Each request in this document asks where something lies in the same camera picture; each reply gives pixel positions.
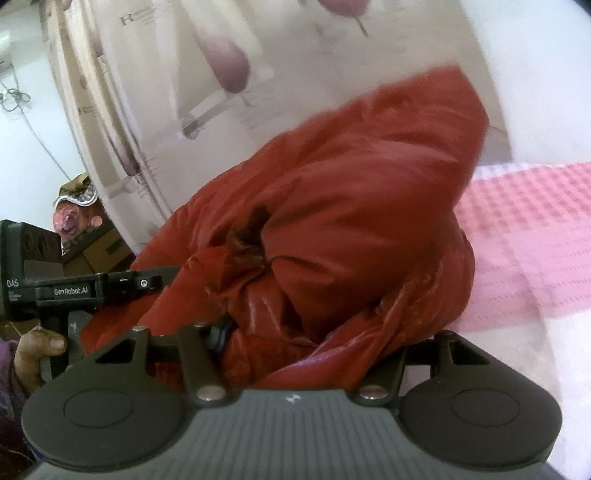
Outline pink checkered bed sheet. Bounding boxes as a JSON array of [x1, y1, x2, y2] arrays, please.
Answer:
[[452, 163, 590, 479]]

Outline person's left hand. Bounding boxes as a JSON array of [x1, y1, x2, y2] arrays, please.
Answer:
[[13, 326, 67, 393]]

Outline white cable on wall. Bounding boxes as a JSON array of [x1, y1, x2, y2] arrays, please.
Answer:
[[0, 59, 75, 183]]

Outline red puffy down jacket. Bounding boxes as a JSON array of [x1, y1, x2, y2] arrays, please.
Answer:
[[80, 65, 489, 390]]

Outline beige curtain with leaf print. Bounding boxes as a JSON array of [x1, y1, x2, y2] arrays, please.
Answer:
[[40, 1, 506, 251]]

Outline dark wooden cabinet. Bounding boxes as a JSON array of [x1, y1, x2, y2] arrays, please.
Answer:
[[1, 220, 135, 339]]

